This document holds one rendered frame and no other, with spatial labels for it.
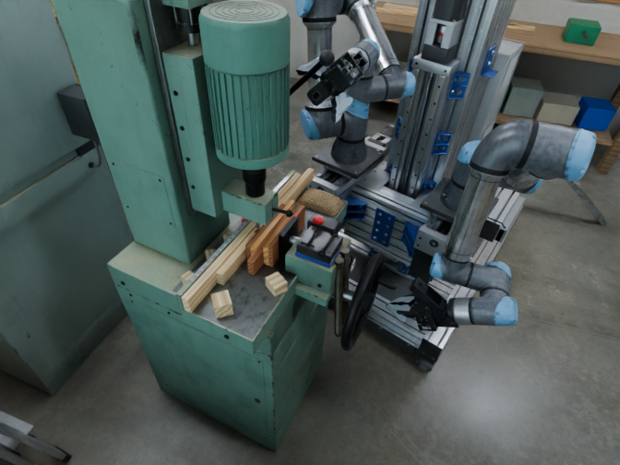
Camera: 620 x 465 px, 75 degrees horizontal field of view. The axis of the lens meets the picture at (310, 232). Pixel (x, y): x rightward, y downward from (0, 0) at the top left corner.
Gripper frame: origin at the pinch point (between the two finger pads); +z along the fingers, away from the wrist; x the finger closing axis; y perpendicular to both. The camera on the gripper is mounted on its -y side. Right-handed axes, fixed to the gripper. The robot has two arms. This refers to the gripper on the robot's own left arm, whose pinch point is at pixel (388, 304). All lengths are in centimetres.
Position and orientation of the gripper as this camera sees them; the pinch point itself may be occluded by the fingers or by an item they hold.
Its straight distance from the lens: 129.0
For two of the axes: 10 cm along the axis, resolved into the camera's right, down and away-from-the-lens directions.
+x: 4.3, -6.0, 6.8
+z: -8.0, 0.9, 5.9
